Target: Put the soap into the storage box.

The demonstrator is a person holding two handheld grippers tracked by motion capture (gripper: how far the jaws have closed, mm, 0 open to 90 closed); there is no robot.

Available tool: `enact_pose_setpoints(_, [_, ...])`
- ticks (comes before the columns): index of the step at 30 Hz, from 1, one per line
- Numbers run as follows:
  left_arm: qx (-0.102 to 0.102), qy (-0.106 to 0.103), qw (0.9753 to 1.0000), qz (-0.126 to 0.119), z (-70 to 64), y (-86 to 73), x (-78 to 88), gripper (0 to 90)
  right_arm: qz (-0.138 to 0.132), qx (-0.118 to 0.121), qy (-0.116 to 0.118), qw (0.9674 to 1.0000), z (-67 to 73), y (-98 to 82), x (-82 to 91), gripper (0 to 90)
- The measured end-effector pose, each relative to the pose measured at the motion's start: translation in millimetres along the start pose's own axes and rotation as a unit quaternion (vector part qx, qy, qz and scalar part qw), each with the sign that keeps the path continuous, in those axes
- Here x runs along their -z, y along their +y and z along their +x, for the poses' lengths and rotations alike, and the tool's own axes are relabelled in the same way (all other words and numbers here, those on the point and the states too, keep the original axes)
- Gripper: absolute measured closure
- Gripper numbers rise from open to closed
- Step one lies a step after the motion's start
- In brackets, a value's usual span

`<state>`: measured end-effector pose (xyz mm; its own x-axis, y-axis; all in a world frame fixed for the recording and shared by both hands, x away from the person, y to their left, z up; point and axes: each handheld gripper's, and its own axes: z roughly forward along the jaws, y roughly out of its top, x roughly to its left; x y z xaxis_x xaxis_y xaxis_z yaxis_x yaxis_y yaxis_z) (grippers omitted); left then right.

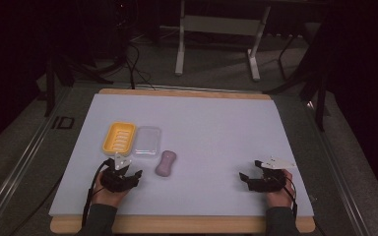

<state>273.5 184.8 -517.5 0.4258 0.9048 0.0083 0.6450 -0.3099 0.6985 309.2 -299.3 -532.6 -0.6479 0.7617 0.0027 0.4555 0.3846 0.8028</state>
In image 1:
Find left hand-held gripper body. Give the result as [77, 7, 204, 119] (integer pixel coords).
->
[99, 152, 138, 194]

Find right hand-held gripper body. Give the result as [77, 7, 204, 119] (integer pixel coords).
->
[247, 155, 297, 194]

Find purple soap bar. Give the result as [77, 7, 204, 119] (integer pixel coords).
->
[155, 149, 178, 178]

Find yellow soap dish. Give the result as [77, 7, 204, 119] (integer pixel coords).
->
[101, 121, 138, 156]

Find clear plastic soap dish lid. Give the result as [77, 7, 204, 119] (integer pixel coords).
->
[132, 125, 162, 158]

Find person's left hand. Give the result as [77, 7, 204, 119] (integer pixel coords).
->
[91, 181, 131, 208]

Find person's right hand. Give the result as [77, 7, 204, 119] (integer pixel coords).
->
[265, 168, 295, 208]

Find pale lilac table mat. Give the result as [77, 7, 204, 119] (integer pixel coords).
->
[48, 92, 315, 217]

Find wooden table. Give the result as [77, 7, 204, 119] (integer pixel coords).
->
[49, 88, 317, 235]

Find black metal stand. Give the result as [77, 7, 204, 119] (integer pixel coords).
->
[263, 19, 332, 133]

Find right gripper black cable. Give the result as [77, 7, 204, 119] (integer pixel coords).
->
[280, 176, 299, 221]

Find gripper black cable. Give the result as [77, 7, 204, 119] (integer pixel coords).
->
[280, 176, 299, 221]
[81, 158, 112, 228]

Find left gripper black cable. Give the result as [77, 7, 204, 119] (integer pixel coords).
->
[81, 158, 112, 228]

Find metal floor rail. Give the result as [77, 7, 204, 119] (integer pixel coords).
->
[303, 99, 373, 236]
[0, 86, 73, 236]

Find black floor cables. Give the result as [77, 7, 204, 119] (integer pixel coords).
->
[123, 40, 158, 91]

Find white desk frame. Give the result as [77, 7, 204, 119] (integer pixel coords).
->
[173, 0, 273, 83]

